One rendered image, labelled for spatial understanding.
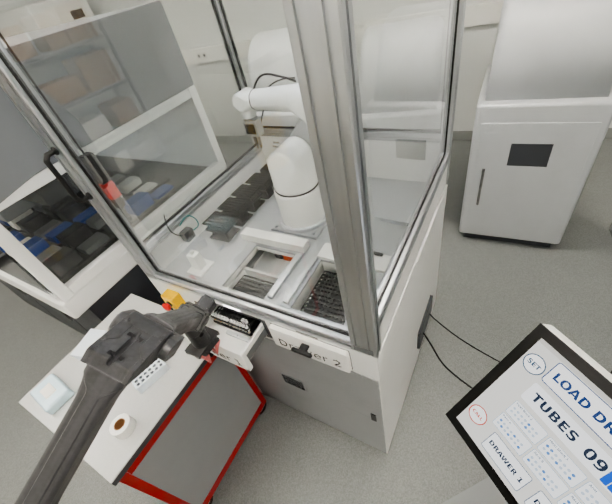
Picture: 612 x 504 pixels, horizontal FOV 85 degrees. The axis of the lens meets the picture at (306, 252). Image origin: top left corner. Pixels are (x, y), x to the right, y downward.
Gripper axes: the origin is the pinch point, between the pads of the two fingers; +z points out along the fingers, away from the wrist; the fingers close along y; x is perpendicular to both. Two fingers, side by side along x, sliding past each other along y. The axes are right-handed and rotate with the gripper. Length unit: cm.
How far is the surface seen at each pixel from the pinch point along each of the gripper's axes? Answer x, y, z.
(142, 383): 26.4, -15.6, 10.1
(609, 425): -96, 8, -25
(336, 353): -39.7, 14.9, -2.8
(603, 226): -142, 219, 84
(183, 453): 15, -25, 41
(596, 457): -96, 4, -21
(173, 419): 14.6, -18.8, 22.6
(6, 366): 222, -39, 89
